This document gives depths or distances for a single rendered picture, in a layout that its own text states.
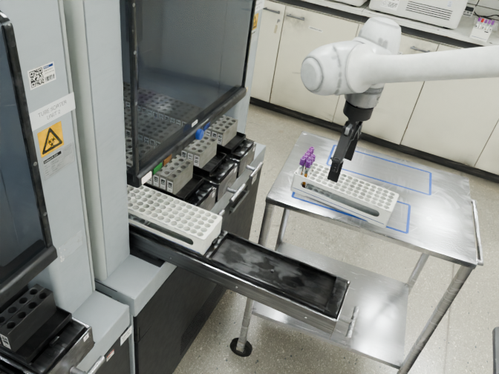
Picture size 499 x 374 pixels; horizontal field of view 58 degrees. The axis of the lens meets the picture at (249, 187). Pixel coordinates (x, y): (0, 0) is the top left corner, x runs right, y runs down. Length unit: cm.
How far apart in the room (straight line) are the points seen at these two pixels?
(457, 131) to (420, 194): 185
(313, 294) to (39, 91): 73
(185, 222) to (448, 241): 73
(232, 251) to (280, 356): 88
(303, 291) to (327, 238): 140
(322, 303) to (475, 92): 236
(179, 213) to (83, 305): 31
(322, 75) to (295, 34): 235
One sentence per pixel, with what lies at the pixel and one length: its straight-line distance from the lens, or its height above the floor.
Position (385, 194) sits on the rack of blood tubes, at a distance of 136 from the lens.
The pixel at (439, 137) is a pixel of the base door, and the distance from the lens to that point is 337.
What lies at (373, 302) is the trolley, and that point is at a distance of 187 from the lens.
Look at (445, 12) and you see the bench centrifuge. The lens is 312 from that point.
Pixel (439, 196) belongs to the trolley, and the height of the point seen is 82.
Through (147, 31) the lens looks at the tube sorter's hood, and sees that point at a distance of 94.
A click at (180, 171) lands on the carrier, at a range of 127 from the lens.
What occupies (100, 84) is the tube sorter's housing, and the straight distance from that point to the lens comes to 88.
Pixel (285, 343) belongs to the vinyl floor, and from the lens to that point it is 199.
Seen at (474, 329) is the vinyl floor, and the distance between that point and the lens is 241.
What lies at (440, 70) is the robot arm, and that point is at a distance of 97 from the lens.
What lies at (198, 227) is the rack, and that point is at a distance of 113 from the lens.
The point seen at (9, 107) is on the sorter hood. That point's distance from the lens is 72.
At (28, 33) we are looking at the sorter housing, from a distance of 74.
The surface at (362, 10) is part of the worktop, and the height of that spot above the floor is 90.
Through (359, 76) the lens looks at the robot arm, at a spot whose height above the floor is 127.
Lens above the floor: 162
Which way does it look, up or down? 37 degrees down
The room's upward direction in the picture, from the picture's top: 9 degrees clockwise
